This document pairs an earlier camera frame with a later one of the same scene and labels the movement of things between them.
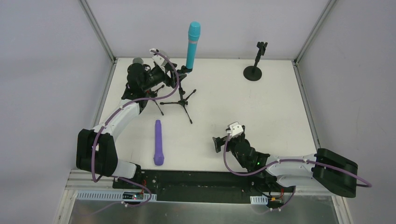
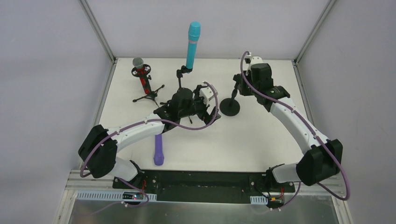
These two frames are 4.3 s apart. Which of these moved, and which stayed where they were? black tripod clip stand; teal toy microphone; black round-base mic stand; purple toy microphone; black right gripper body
Moved: black right gripper body; black round-base mic stand
Stayed: purple toy microphone; black tripod clip stand; teal toy microphone
